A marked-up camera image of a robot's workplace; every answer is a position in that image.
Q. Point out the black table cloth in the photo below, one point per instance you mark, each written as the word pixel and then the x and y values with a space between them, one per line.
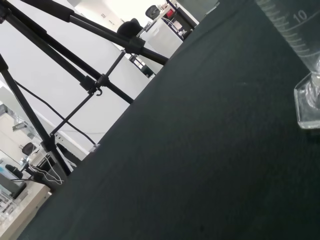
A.
pixel 200 150

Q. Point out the clear tape piece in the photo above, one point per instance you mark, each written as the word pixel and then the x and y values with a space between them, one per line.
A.
pixel 94 148

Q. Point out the white cabinet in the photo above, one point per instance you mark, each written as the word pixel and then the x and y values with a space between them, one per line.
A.
pixel 163 37

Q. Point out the black mesh office chair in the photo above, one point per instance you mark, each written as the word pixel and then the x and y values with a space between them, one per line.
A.
pixel 152 12

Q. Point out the light wooden desk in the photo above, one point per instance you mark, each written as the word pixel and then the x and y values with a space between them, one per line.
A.
pixel 22 212

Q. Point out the black camera tripod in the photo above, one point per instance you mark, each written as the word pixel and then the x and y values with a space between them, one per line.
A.
pixel 85 80

